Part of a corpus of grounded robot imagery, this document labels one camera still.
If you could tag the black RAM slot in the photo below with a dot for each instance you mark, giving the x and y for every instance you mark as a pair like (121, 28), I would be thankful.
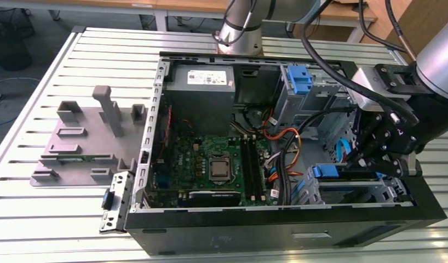
(254, 167)
(245, 167)
(258, 167)
(249, 167)

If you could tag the silver disk bay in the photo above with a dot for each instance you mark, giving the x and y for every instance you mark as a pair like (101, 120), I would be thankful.
(354, 185)

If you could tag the black graphics card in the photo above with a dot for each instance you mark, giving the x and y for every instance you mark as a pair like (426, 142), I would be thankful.
(212, 199)

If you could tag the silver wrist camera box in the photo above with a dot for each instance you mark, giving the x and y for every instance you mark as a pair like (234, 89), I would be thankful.
(369, 87)

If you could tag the grey plastic parts rack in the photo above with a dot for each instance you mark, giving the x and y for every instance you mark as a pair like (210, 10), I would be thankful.
(92, 148)

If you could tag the black open PC case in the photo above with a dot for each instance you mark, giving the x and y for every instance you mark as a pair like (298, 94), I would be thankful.
(245, 235)

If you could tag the green RAM stick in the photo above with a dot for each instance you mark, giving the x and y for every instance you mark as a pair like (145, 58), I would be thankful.
(77, 159)

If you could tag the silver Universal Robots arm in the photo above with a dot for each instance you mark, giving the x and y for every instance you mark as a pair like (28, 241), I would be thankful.
(241, 35)

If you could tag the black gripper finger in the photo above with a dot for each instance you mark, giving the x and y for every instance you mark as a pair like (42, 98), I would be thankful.
(370, 134)
(385, 164)

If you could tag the silver rear port bracket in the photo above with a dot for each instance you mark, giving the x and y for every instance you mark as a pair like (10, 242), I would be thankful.
(121, 189)

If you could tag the wooden desk white frame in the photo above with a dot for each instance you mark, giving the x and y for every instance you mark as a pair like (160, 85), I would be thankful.
(348, 13)

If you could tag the CPU socket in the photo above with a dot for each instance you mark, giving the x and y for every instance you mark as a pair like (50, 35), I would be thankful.
(220, 156)

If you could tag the green motherboard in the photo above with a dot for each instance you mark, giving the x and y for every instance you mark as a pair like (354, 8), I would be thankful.
(186, 153)

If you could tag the wooden cabinet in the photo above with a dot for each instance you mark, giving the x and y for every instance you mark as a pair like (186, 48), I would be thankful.
(427, 11)

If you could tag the silver drive cage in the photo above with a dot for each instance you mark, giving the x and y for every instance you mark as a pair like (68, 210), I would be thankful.
(320, 102)

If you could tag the hard disk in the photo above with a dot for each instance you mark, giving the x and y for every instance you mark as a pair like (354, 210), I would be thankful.
(326, 172)

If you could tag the blue drive bay latch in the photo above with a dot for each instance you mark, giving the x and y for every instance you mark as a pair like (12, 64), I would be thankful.
(298, 79)

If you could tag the grey power supply unit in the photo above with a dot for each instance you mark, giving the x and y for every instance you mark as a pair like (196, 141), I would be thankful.
(197, 109)

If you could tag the silver CPU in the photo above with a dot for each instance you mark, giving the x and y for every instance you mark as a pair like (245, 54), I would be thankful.
(220, 168)

